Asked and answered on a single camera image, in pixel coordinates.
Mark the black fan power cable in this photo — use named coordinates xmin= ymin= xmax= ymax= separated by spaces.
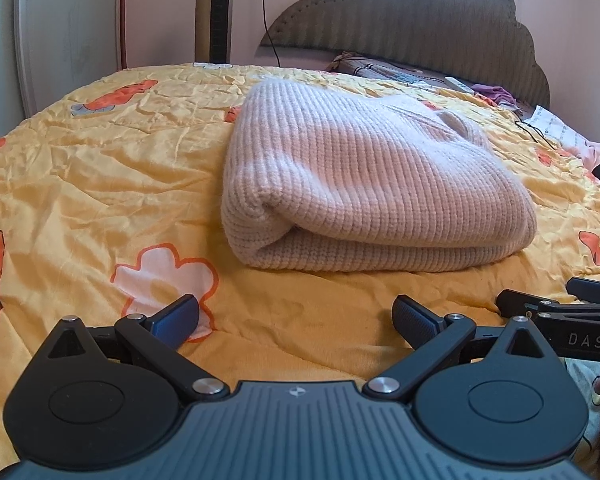
xmin=261 ymin=0 xmax=282 ymax=68

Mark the light pink cloth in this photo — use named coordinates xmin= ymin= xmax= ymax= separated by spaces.
xmin=567 ymin=139 xmax=600 ymax=172

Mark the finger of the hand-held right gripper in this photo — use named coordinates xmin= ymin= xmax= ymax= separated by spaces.
xmin=496 ymin=288 xmax=549 ymax=319
xmin=566 ymin=277 xmax=600 ymax=304

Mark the grey patterned pillow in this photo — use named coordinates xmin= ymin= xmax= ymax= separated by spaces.
xmin=324 ymin=51 xmax=462 ymax=92

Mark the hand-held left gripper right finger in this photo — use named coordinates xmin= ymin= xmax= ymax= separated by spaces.
xmin=361 ymin=294 xmax=557 ymax=404

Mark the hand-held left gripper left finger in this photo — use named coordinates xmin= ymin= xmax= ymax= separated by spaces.
xmin=41 ymin=293 xmax=231 ymax=402

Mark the gold tower fan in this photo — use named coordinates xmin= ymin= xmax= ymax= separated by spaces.
xmin=194 ymin=0 xmax=233 ymax=64

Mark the grey cloud-shaped headboard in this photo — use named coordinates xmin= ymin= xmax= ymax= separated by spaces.
xmin=258 ymin=0 xmax=551 ymax=109

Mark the pink knit sweater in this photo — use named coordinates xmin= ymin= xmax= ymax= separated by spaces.
xmin=219 ymin=79 xmax=539 ymax=274

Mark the thin black charger cable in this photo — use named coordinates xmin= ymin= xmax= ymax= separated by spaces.
xmin=513 ymin=118 xmax=557 ymax=154

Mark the white wardrobe with flower decals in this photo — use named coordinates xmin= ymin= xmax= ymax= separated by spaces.
xmin=0 ymin=0 xmax=127 ymax=157

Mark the purple cloth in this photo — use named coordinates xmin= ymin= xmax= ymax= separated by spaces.
xmin=472 ymin=84 xmax=517 ymax=107

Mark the white printed paper sheet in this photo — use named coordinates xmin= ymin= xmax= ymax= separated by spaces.
xmin=527 ymin=104 xmax=589 ymax=154

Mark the yellow carrot print quilt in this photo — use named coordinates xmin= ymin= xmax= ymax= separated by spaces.
xmin=0 ymin=62 xmax=600 ymax=480

